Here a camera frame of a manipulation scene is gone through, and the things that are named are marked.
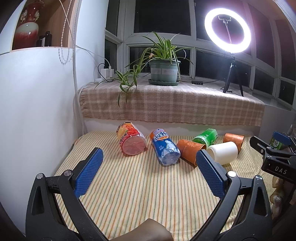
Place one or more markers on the right hand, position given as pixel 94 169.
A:
pixel 277 197

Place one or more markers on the dark bottle on shelf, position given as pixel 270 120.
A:
pixel 45 40

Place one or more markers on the red pink grapefruit cup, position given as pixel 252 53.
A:
pixel 131 140

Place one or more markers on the striped yellow table cloth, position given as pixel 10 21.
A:
pixel 127 190

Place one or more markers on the orange paper cup far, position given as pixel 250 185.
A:
pixel 237 139

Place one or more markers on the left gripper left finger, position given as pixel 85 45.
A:
pixel 54 210

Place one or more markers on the blue orange Arctic Ocean cup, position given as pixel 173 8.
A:
pixel 166 150

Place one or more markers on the left hand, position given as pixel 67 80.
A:
pixel 148 230

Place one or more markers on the black inline cable switch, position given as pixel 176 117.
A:
pixel 197 82

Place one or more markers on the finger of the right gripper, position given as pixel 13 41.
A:
pixel 261 146
pixel 280 138

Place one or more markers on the black tripod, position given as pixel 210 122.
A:
pixel 233 72

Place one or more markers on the red white ceramic vase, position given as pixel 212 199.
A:
pixel 26 33

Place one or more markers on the green paper cup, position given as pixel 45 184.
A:
pixel 206 138

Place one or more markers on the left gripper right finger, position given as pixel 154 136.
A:
pixel 253 220

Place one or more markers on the white plastic cup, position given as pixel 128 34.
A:
pixel 223 153

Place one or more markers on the spider plant in green pot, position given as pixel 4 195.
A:
pixel 163 57

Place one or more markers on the white ring light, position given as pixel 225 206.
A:
pixel 228 47

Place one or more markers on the white charger plug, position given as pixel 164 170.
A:
pixel 107 73

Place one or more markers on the beige plaid cloth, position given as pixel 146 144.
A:
pixel 185 103

